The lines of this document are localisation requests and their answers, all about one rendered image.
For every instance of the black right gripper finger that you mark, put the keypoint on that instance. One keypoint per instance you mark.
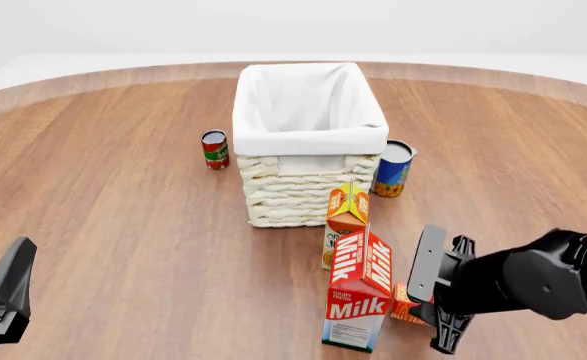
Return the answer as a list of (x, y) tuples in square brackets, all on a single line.
[(423, 311)]

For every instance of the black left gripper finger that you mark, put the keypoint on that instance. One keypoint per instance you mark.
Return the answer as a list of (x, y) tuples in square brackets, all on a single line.
[(10, 277)]

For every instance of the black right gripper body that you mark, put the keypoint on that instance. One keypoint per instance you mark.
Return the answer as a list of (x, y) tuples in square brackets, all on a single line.
[(448, 330)]

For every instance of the orange butter box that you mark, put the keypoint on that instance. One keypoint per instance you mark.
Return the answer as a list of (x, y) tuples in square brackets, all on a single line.
[(401, 300)]

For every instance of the white woven basket with liner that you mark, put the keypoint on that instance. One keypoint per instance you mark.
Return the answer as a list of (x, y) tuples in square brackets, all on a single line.
[(307, 112)]

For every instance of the grey plate on black stalk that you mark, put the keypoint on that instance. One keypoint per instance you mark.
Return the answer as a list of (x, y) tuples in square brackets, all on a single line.
[(425, 262)]

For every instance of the red and white milk carton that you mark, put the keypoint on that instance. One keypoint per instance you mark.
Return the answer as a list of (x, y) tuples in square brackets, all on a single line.
[(355, 300)]

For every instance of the orange juice carton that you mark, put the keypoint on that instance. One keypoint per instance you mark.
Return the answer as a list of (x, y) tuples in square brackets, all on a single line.
[(348, 210)]

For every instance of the blue and yellow tin can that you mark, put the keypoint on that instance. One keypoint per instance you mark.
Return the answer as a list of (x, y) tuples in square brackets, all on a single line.
[(394, 172)]

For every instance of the red tomato sauce can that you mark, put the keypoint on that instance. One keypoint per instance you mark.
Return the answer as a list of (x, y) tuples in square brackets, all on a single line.
[(216, 153)]

